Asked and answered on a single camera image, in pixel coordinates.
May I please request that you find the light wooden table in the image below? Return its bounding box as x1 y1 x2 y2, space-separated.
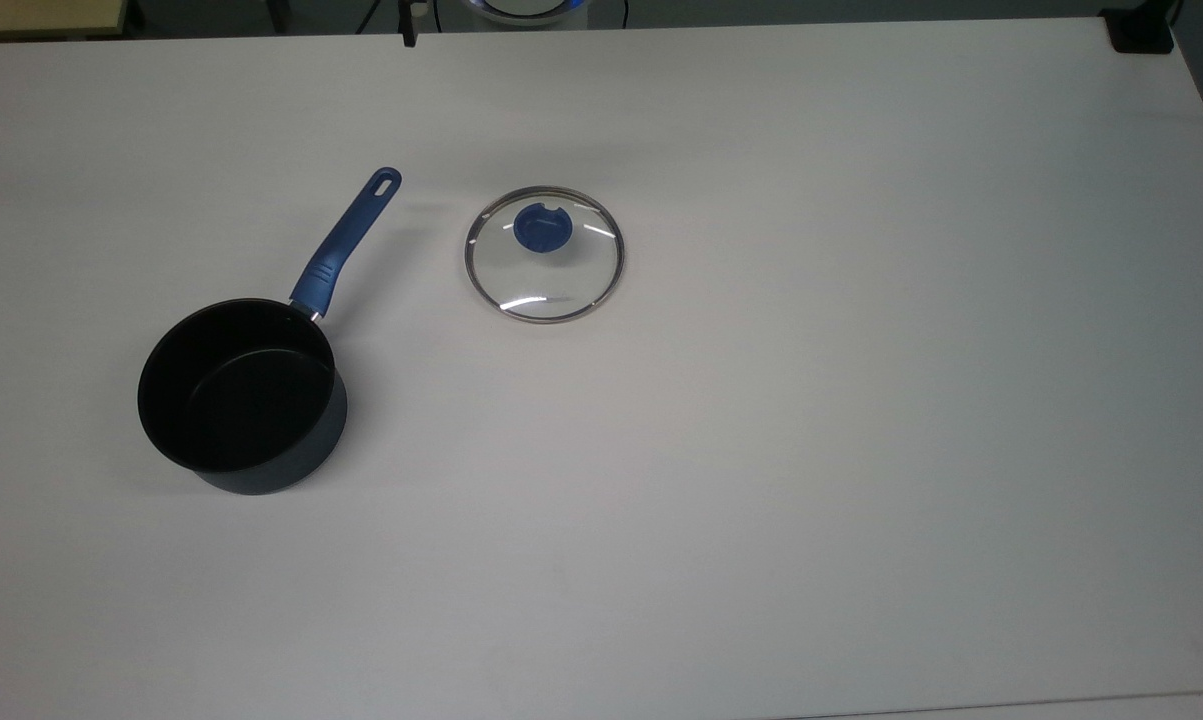
0 0 128 43

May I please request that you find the dark saucepan with blue handle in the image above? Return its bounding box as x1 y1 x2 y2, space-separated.
138 167 403 496

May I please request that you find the black table clamp block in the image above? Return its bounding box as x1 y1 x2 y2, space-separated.
1101 6 1178 55

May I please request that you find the glass lid with blue knob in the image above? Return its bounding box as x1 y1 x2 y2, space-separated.
464 185 626 324

